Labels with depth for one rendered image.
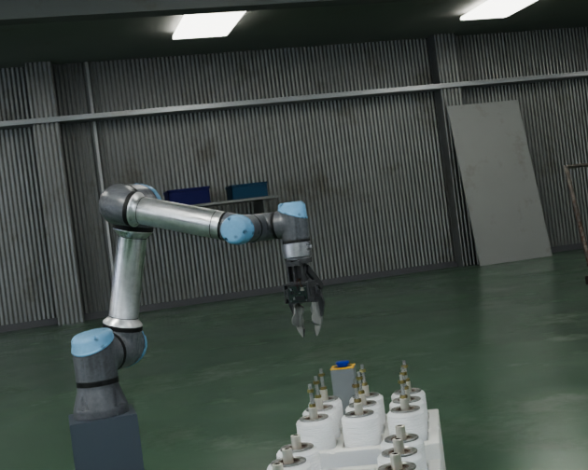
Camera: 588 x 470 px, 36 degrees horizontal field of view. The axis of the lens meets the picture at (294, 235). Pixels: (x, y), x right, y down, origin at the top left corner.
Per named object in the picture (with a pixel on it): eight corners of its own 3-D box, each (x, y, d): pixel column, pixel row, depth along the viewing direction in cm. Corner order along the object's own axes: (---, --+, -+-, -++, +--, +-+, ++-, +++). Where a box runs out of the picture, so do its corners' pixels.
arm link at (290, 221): (280, 203, 250) (309, 200, 247) (286, 243, 250) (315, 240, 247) (270, 204, 242) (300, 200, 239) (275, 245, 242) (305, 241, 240)
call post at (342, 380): (343, 473, 271) (329, 370, 271) (344, 466, 278) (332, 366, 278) (366, 471, 270) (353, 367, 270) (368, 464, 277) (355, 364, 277)
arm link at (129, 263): (85, 368, 260) (105, 180, 255) (113, 360, 275) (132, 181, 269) (121, 377, 257) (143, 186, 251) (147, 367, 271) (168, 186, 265)
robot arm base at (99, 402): (75, 423, 243) (70, 386, 243) (73, 414, 258) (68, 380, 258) (131, 413, 247) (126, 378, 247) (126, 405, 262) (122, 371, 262)
